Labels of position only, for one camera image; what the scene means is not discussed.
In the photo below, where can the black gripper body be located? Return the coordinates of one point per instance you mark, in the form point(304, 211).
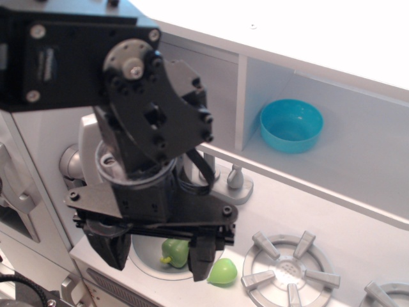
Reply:
point(160, 204)

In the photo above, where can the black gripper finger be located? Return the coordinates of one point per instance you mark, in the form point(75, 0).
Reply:
point(202, 250)
point(111, 242)

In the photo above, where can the white toy microwave door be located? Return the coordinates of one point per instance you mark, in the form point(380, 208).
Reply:
point(89, 140)

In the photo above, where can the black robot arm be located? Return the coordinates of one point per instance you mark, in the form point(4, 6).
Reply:
point(151, 113)

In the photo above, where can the green toy bell pepper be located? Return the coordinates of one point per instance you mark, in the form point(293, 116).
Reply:
point(175, 252)

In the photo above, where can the light green toy pear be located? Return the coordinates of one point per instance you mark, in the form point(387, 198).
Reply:
point(223, 272)

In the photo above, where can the grey round sink basin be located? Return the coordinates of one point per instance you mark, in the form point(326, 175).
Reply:
point(146, 252)

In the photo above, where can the grey toy faucet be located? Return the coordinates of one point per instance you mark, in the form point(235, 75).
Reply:
point(231, 184)

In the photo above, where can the grey toy stove burner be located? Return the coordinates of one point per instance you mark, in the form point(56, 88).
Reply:
point(286, 270)

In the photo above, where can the blue plastic bowl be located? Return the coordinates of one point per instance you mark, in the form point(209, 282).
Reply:
point(290, 126)

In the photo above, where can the white toy kitchen shelf unit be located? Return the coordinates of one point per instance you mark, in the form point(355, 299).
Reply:
point(361, 158)

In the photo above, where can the grey oven door handle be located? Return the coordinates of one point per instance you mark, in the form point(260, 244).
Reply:
point(67, 288)

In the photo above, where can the grey fridge door handle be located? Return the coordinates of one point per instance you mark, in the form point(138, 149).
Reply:
point(18, 190)

